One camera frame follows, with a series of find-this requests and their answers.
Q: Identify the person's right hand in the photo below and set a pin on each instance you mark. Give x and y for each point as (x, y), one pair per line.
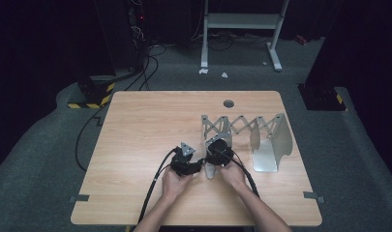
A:
(234, 175)

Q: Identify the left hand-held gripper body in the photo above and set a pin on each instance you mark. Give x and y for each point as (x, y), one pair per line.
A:
(182, 164)

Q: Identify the grey tape piece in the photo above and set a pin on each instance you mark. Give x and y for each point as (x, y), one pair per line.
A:
(80, 198)
(311, 195)

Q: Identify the white metal stand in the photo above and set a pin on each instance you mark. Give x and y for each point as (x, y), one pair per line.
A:
(242, 21)

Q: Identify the person's left hand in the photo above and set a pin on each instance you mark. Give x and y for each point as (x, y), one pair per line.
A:
(174, 187)

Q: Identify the small red object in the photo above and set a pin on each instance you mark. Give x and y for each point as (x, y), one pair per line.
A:
(301, 40)

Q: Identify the black equipment rack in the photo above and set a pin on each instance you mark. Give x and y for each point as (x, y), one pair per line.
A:
(119, 32)

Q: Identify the expandable grey metal bookend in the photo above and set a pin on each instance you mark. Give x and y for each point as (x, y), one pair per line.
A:
(264, 158)

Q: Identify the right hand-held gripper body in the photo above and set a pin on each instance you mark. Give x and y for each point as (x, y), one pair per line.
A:
(218, 153)

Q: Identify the black base with yellow stripes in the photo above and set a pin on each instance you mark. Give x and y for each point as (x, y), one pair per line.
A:
(90, 92)
(319, 98)

